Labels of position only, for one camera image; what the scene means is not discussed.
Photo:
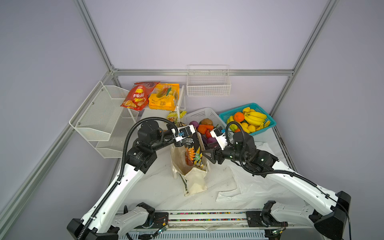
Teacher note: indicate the orange-yellow snack bag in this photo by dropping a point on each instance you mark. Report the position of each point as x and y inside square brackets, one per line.
[164, 97]

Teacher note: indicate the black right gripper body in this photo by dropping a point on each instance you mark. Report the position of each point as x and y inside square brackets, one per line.
[228, 153]

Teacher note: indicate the white three-tier shelf rack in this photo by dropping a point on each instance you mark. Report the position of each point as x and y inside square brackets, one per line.
[147, 112]

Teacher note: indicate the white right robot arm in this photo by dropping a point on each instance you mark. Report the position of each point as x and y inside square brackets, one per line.
[325, 210]

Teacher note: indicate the red Lays chips bag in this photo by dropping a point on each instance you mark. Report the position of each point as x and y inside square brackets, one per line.
[138, 97]

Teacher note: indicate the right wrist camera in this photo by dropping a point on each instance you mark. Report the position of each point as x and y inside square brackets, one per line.
[220, 135]

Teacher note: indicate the purple toy onion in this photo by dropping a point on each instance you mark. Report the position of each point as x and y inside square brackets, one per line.
[195, 124]
[211, 140]

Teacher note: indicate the white plastic grocery bag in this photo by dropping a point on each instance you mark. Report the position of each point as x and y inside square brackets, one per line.
[249, 188]

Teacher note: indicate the purple toy onion back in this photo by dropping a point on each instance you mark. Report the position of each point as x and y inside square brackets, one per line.
[195, 124]

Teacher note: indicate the yellow-green corn chips bag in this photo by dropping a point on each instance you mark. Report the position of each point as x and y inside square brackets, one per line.
[175, 116]

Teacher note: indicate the brown toy potato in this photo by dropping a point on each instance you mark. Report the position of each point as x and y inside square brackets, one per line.
[206, 122]

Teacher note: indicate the toy orange back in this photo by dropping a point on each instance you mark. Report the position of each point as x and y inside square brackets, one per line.
[239, 117]

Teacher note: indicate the canvas floral tote bag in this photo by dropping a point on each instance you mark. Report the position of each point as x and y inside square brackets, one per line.
[193, 178]

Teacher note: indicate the orange toy pumpkin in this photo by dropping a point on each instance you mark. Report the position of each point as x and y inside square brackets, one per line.
[202, 129]

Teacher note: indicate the toy banana bunch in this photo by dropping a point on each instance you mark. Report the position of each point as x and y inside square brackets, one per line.
[254, 120]

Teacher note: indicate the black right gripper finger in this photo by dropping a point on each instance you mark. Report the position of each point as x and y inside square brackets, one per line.
[211, 152]
[211, 158]

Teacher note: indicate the white wire wall basket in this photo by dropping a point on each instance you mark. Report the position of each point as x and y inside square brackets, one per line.
[208, 81]

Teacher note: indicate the teal plastic fruit basket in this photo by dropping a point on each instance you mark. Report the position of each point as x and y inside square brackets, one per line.
[252, 107]

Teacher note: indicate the white plastic vegetable basket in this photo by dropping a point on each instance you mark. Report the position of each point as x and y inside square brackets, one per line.
[203, 114]

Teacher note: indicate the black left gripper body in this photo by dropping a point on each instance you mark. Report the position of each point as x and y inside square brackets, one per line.
[168, 138]

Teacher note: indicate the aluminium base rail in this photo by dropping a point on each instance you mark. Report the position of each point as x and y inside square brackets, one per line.
[220, 225]

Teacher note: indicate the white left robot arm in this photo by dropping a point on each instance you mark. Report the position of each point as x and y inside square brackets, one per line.
[139, 153]

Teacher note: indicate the black yellow Lays chips bag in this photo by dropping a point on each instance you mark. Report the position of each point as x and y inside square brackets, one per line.
[193, 154]

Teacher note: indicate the white mesh wall shelf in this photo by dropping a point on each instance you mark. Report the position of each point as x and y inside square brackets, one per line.
[103, 122]

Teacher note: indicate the purple toy onion front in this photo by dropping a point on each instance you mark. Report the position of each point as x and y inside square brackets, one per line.
[211, 140]

